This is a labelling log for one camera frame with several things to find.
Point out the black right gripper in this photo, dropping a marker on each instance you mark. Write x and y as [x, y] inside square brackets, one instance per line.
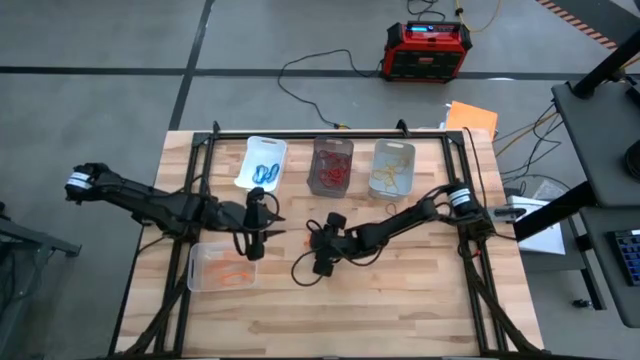
[335, 242]

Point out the white box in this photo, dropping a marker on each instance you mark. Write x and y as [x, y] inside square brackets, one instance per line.
[547, 240]

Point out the yellow rubber band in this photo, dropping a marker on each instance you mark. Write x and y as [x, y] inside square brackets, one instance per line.
[400, 165]
[382, 175]

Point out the red black power station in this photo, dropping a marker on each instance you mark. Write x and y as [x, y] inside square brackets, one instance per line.
[425, 60]

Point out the white plastic basket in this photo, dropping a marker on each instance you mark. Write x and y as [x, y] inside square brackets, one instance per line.
[270, 147]

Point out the grey metal stand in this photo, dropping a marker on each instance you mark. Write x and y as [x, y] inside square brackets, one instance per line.
[30, 240]

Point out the grey desk top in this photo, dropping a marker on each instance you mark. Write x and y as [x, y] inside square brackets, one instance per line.
[600, 280]
[595, 145]

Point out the clear plastic basket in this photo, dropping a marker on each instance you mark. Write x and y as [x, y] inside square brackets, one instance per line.
[200, 282]

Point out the grey mat with striped edge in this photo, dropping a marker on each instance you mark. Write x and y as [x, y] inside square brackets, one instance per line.
[600, 15]

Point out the black keyboard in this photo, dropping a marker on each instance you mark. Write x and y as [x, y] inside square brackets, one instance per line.
[625, 255]

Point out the black caster wheel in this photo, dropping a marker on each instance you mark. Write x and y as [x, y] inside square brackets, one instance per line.
[582, 303]

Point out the black round object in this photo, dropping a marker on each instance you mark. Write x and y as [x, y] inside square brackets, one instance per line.
[634, 160]

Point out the black aluminium table frame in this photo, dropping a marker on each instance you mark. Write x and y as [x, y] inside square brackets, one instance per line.
[325, 135]

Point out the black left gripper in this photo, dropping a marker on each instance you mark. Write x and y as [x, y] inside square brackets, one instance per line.
[252, 222]

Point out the off-white plastic basket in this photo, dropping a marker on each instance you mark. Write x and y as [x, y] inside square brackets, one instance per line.
[400, 187]

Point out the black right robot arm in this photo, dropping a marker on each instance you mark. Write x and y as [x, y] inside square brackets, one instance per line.
[395, 227]

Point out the pale blue rubber band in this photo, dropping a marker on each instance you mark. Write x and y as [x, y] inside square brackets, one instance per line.
[260, 180]

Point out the large red rubber band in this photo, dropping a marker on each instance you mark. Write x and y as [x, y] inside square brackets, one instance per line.
[325, 155]

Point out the black round pole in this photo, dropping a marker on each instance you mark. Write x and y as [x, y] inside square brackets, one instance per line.
[605, 65]

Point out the grey plastic basket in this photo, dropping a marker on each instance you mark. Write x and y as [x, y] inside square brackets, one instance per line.
[330, 192]

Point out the black support beam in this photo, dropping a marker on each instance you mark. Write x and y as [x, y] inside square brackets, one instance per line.
[555, 212]

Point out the orange paper sheet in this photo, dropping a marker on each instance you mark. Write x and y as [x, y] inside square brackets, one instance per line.
[472, 120]

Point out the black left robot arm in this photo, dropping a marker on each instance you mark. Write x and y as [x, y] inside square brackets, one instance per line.
[150, 202]

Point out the thin dark red rubber band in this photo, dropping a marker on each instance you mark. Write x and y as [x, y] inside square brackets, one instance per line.
[340, 160]

